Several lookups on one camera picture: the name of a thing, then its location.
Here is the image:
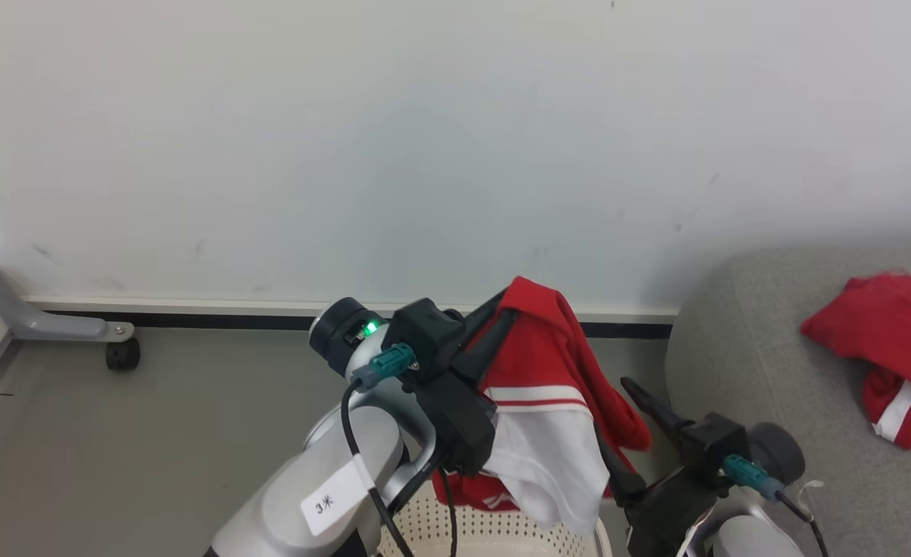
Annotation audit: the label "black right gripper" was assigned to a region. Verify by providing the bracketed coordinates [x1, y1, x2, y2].
[594, 378, 723, 557]

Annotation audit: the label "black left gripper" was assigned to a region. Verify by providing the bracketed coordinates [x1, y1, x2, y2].
[416, 291, 519, 477]

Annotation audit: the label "red and white jersey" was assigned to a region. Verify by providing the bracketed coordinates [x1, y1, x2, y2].
[432, 276, 653, 536]

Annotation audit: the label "red shorts with white trim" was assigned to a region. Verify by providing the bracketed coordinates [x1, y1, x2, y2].
[801, 271, 911, 451]

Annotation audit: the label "grey fabric sofa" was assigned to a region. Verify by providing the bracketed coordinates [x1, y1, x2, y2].
[664, 246, 911, 557]

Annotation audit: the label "cream perforated laundry basket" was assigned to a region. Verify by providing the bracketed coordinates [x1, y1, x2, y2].
[378, 484, 615, 557]

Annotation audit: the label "white paper label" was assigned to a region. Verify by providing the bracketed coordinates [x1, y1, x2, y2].
[300, 456, 376, 537]

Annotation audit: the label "black and white baseboard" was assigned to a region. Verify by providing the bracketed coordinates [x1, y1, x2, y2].
[26, 298, 680, 340]

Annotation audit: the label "black caster wheel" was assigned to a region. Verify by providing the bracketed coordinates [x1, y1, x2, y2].
[105, 338, 142, 371]

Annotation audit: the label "black cable with teal plug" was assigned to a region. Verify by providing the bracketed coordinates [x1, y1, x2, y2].
[341, 344, 417, 557]
[722, 455, 829, 557]

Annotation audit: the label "thin black cable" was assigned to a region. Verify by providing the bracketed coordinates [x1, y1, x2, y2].
[438, 468, 457, 557]

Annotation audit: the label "grey metal frame leg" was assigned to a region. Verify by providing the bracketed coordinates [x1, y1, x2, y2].
[0, 246, 135, 343]

